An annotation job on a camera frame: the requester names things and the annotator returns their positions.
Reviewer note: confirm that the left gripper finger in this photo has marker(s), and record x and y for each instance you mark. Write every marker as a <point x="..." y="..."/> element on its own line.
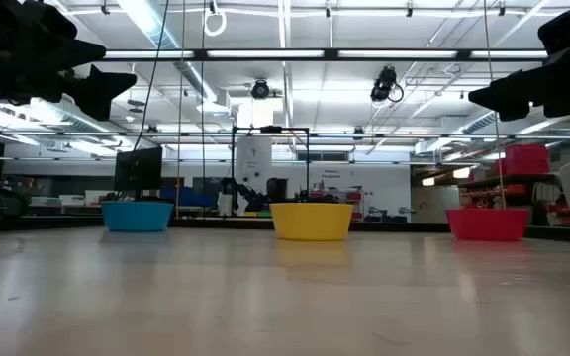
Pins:
<point x="99" y="91"/>
<point x="42" y="62"/>

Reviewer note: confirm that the red plastic bowl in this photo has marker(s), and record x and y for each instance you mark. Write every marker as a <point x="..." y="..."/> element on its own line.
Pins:
<point x="488" y="225"/>

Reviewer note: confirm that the blue plastic bowl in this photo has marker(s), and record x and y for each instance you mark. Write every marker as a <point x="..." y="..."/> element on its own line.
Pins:
<point x="136" y="217"/>

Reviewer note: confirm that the yellow plastic bowl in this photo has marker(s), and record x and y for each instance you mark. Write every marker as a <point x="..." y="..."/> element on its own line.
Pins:
<point x="312" y="222"/>

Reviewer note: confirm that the red storage bin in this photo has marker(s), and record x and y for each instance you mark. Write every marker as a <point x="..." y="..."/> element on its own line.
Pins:
<point x="527" y="159"/>

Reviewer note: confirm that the black computer monitor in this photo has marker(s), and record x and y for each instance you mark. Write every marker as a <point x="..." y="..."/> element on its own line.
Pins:
<point x="138" y="169"/>

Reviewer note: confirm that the dark storage rack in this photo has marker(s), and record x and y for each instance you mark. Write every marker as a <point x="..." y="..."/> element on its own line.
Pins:
<point x="507" y="190"/>

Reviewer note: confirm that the blue panel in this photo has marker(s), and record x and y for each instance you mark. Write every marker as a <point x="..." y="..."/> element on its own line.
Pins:
<point x="186" y="197"/>

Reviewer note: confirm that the white pillar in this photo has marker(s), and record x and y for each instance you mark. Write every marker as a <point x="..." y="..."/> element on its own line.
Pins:
<point x="254" y="165"/>

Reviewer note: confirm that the black overhead light bar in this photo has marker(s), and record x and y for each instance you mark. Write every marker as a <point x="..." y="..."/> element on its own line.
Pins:
<point x="329" y="54"/>

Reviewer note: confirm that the person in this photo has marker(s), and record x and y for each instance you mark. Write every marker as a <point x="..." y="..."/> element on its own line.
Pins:
<point x="277" y="189"/>

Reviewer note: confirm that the silver ventilation duct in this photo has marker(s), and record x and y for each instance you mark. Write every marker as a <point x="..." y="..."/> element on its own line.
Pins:
<point x="193" y="74"/>

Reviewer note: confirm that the round black overhead camera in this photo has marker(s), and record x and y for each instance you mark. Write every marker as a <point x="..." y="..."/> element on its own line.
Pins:
<point x="260" y="89"/>

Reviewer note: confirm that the black table edge frame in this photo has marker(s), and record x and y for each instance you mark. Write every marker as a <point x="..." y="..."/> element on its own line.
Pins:
<point x="389" y="227"/>

